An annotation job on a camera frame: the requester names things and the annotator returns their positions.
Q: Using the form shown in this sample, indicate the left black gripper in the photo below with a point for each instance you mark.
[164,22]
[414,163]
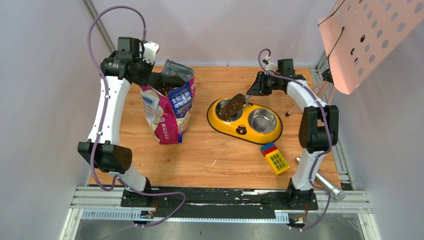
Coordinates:
[154,79]

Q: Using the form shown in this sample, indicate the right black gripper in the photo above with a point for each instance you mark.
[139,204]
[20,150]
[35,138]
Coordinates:
[259,88]

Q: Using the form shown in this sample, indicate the metal food scoop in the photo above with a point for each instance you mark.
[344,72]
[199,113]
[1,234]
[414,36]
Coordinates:
[235,104]

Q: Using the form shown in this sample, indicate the cat food bag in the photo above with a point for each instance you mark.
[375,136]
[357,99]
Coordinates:
[168,99]

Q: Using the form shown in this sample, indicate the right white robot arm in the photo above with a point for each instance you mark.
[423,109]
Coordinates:
[318,130]

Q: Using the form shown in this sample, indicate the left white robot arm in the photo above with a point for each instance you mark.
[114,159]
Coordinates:
[131,63]

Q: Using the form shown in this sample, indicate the yellow double pet bowl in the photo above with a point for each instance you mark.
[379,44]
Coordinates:
[255,124]

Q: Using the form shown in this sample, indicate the colourful toy brick block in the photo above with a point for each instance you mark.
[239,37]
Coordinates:
[274,158]

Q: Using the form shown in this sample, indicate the pink perforated music stand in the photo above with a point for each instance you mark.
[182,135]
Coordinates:
[375,52]

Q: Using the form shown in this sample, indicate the silver microphone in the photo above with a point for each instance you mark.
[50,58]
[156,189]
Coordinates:
[326,184]

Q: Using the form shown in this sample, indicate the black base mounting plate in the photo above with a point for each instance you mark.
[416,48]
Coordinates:
[215,203]

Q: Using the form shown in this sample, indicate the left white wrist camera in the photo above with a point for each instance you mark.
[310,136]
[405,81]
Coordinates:
[151,50]

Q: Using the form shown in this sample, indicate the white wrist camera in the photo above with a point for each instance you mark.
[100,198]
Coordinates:
[151,50]
[270,66]

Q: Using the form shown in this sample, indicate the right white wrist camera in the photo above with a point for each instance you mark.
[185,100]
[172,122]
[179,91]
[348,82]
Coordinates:
[270,66]

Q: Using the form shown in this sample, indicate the aluminium frame rail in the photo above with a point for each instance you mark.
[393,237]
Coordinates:
[93,203]

